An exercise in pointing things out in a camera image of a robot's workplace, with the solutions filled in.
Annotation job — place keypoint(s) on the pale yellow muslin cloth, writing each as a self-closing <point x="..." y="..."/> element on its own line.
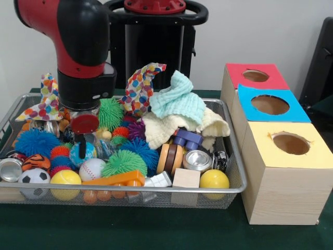
<point x="208" y="125"/>

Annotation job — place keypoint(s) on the mint green muslin cloth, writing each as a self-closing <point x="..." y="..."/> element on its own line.
<point x="177" y="101"/>

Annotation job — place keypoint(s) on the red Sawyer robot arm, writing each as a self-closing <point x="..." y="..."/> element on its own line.
<point x="78" y="41"/>

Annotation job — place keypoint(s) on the yellow smiley ball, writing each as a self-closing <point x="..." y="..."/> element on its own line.
<point x="214" y="178"/>

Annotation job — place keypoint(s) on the black and white soccer ball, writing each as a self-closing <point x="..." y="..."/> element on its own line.
<point x="34" y="181"/>

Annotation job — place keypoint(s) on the blue spiky rubber ball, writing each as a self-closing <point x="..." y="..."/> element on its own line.
<point x="36" y="143"/>

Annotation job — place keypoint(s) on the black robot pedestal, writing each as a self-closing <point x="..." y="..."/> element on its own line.
<point x="156" y="31"/>

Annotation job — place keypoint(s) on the white baseball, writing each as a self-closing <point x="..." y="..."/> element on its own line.
<point x="92" y="169"/>

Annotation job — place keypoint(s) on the clear mesh bin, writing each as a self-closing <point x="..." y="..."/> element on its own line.
<point x="235" y="156"/>

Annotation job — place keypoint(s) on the green spiky rubber ball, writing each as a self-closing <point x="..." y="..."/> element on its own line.
<point x="124" y="162"/>
<point x="110" y="113"/>

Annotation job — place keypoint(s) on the plain yellow ball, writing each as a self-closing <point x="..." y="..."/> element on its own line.
<point x="65" y="183"/>

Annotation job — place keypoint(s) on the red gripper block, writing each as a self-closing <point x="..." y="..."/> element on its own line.
<point x="85" y="124"/>

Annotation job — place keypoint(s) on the colourful polka-dot cloth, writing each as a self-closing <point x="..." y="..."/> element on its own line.
<point x="143" y="86"/>
<point x="47" y="101"/>

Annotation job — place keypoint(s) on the crushed clear plastic bottle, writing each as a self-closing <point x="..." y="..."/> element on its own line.
<point x="105" y="148"/>

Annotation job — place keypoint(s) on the black chair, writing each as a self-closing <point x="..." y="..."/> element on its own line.
<point x="320" y="62"/>

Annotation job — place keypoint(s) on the wooden box with three holes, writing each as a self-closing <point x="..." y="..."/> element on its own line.
<point x="283" y="182"/>

